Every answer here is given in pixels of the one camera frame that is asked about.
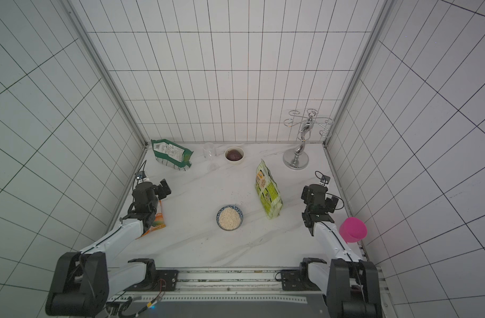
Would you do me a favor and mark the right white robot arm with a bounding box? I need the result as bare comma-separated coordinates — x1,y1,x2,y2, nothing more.
301,184,384,317

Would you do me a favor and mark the chrome glass holder stand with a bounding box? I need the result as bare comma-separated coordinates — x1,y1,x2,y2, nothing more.
283,108,334,170

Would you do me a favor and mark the white bowl with red fruit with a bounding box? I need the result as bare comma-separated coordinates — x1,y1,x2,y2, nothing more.
225,147,244,164

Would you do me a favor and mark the pink plastic cup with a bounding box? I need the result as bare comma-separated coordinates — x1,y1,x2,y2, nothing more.
339,217,368,243

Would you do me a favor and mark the green white snack bag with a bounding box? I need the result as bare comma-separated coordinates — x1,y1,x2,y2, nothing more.
151,139,193,171

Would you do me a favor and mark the green Quaker oats bag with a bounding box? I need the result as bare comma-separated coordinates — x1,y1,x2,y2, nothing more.
255,160,283,219

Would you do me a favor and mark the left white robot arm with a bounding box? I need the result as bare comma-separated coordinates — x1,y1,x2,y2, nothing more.
46,179,172,317

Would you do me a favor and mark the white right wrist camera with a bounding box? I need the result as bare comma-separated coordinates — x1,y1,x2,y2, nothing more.
317,174,331,186

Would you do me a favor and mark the clear wine glass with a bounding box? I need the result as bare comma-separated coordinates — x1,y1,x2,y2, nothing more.
203,143,219,172

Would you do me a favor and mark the aluminium mounting rail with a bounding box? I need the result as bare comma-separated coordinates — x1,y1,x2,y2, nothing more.
102,266,386,295

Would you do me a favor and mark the orange snack packet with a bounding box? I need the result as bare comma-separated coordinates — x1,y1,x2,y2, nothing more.
142,200,166,236

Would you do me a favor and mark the blue patterned breakfast bowl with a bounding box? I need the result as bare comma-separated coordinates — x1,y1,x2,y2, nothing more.
216,205,244,231

